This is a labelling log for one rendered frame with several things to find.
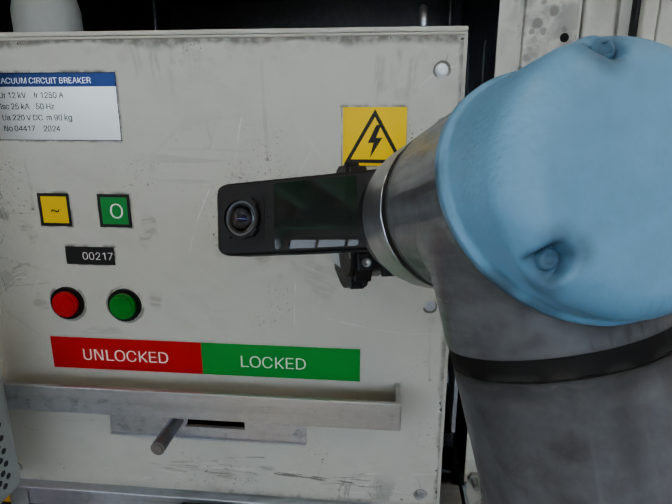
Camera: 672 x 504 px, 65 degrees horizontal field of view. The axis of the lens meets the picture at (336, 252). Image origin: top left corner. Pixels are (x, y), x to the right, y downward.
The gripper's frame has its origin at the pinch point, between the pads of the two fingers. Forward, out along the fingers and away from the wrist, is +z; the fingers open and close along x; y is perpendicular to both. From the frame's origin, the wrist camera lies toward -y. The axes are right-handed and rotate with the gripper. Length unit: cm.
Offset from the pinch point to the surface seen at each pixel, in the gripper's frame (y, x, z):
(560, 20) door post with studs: 20.8, 17.8, -3.7
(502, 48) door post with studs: 16.4, 16.1, -1.5
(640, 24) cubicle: 26.4, 16.4, -6.5
